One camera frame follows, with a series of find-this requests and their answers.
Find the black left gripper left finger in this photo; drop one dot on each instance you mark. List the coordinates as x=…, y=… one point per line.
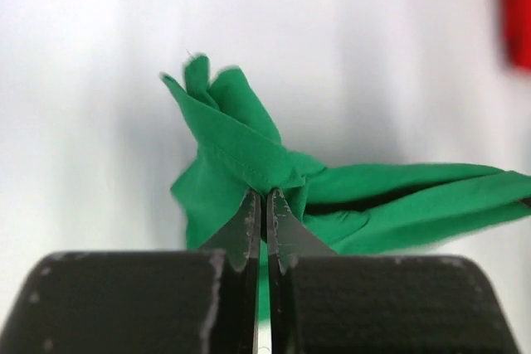
x=230, y=325

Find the green t-shirt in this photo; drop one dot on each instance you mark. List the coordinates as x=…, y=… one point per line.
x=364, y=208

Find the folded red t-shirt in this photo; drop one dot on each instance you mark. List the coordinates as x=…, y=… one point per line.
x=515, y=19

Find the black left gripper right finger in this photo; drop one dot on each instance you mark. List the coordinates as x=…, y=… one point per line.
x=288, y=239

